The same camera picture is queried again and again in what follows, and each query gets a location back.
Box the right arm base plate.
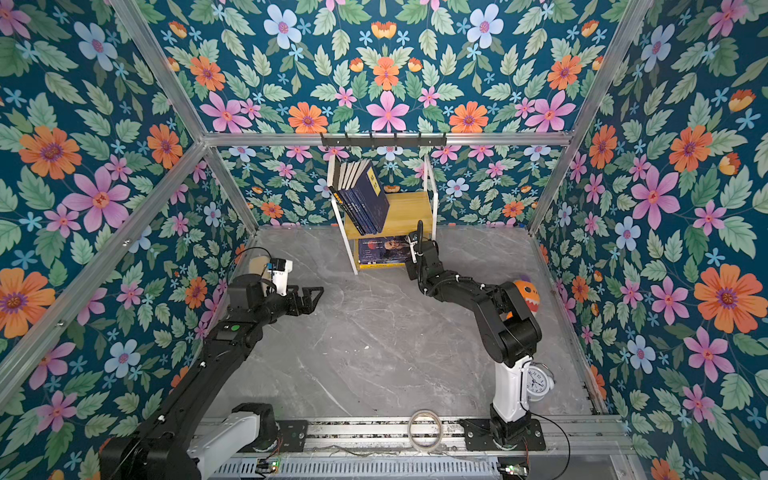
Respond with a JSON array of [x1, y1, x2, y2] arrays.
[[459, 418, 546, 452]]

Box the clear tape roll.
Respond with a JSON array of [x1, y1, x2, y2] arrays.
[[406, 409, 444, 454]]

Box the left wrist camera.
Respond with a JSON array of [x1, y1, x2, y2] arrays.
[[267, 258, 293, 296]]

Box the white alarm clock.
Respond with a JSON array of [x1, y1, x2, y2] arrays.
[[525, 362, 555, 402]]

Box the orange shark plush toy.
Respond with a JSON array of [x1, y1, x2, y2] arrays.
[[504, 278, 541, 320]]

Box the dark old man cover book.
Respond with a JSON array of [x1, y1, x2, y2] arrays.
[[358, 236, 411, 265]]

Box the black hook rail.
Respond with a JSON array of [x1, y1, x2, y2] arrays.
[[320, 133, 448, 148]]

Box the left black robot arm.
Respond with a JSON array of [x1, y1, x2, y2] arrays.
[[99, 274, 324, 479]]

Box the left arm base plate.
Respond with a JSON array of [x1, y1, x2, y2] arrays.
[[266, 420, 309, 455]]

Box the navy book yellow label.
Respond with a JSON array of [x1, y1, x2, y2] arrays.
[[338, 161, 354, 225]]

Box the beige glasses case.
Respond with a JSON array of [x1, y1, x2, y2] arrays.
[[248, 255, 271, 279]]

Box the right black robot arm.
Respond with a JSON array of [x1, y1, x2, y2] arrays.
[[406, 221, 542, 449]]

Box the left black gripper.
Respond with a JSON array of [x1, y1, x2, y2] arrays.
[[250, 281, 323, 328]]

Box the dark book leaning on shelf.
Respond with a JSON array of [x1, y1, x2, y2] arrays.
[[327, 158, 343, 205]]

